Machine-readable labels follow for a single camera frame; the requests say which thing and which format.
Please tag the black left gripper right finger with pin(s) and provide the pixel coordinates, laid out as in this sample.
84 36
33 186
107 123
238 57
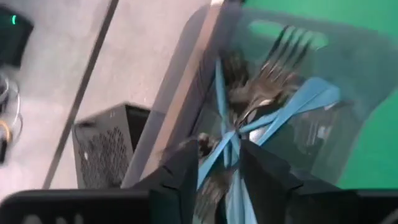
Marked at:
311 208

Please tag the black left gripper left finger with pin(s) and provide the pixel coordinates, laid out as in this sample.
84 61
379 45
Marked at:
93 208

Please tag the black mesh computer tower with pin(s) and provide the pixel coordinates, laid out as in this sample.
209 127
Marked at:
105 155

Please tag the grey translucent plastic bin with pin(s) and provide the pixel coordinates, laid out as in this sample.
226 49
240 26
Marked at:
357 62

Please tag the black computer with green light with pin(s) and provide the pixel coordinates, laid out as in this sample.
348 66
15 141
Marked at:
15 40

